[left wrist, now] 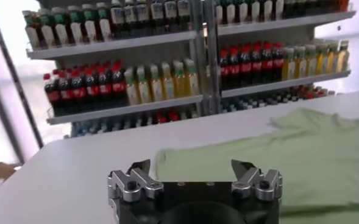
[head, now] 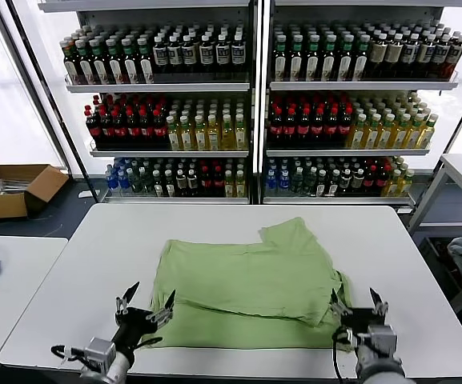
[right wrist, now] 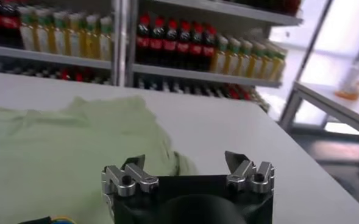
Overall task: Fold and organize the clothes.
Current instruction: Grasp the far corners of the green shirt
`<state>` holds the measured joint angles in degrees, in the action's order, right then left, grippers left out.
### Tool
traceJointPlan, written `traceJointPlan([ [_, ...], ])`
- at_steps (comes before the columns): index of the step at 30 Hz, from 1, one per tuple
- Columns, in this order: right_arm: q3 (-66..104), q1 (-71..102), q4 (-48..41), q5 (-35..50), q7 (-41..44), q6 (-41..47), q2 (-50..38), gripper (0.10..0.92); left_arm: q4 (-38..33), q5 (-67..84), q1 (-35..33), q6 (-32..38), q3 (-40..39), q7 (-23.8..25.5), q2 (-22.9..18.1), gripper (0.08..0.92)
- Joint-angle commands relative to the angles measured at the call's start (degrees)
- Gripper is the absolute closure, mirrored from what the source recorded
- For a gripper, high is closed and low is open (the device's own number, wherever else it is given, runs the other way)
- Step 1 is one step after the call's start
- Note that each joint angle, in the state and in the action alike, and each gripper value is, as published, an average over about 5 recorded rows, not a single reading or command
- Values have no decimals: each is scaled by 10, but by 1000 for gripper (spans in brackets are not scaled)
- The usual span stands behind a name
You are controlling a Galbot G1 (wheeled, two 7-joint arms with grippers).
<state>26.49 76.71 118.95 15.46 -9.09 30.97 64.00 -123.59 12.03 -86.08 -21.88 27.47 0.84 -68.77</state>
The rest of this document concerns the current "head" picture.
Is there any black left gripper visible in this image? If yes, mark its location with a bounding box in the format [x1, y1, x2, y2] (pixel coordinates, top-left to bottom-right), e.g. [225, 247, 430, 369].
[113, 281, 177, 356]

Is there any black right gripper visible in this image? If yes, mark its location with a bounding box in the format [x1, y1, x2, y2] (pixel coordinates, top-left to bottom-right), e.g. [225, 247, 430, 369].
[329, 286, 390, 336]

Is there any green polo shirt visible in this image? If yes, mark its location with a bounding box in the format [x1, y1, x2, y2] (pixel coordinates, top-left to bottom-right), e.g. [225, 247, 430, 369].
[140, 217, 354, 353]

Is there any white shelf board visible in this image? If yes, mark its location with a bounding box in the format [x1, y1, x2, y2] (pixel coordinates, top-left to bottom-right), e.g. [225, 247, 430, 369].
[98, 187, 251, 205]
[89, 139, 251, 158]
[64, 74, 251, 94]
[273, 0, 462, 8]
[268, 71, 460, 91]
[38, 0, 252, 13]
[262, 187, 416, 206]
[265, 139, 432, 157]

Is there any cola bottle red cap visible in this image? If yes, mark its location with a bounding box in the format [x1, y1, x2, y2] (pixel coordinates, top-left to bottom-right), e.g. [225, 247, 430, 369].
[376, 163, 389, 196]
[283, 105, 299, 146]
[112, 110, 127, 147]
[152, 110, 167, 147]
[85, 104, 102, 146]
[212, 162, 224, 197]
[201, 162, 214, 197]
[297, 105, 312, 146]
[139, 108, 155, 147]
[126, 110, 141, 147]
[98, 108, 114, 147]
[325, 105, 340, 146]
[364, 163, 377, 196]
[339, 105, 354, 146]
[269, 105, 284, 146]
[311, 105, 326, 146]

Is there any white shelving unit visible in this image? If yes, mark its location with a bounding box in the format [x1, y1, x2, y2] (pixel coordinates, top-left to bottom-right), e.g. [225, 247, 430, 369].
[261, 0, 462, 207]
[38, 0, 262, 206]

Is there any metal rods bundle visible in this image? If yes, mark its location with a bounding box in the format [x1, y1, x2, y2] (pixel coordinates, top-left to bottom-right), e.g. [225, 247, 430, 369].
[0, 178, 31, 196]

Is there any dark bottle green cap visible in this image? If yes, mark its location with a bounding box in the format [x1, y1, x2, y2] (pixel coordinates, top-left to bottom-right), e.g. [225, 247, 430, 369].
[120, 38, 139, 85]
[89, 38, 110, 85]
[353, 34, 370, 81]
[62, 38, 80, 84]
[321, 34, 338, 81]
[305, 34, 321, 81]
[74, 38, 94, 85]
[106, 38, 124, 85]
[136, 37, 155, 84]
[337, 34, 354, 81]
[289, 34, 304, 81]
[273, 34, 288, 81]

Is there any dark bottle white label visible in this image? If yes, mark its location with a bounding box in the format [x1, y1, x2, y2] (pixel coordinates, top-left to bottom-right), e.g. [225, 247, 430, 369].
[231, 33, 247, 74]
[199, 34, 215, 74]
[152, 34, 169, 74]
[167, 34, 183, 74]
[215, 34, 231, 74]
[430, 33, 452, 79]
[400, 32, 420, 79]
[182, 34, 199, 74]
[415, 32, 436, 79]

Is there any dark bottle cream label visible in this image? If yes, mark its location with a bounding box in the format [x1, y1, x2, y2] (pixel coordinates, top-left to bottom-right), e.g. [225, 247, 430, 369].
[384, 32, 404, 79]
[368, 32, 388, 79]

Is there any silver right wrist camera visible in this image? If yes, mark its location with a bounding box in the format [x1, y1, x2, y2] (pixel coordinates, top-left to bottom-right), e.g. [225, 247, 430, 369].
[366, 324, 399, 357]

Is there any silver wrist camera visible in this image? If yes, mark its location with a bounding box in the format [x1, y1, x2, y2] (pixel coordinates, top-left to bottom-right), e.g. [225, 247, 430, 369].
[366, 324, 399, 357]
[82, 338, 118, 371]

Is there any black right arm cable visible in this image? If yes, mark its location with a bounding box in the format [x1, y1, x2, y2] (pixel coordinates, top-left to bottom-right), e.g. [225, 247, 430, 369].
[331, 326, 360, 381]

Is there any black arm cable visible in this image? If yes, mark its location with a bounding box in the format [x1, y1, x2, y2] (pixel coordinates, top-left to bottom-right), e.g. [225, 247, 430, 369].
[50, 344, 90, 363]
[331, 326, 360, 381]

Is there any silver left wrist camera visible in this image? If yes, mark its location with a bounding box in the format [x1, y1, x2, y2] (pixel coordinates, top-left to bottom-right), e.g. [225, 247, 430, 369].
[82, 338, 118, 371]

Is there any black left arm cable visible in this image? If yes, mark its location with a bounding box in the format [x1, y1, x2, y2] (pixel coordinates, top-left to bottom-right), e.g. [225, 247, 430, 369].
[50, 344, 90, 363]

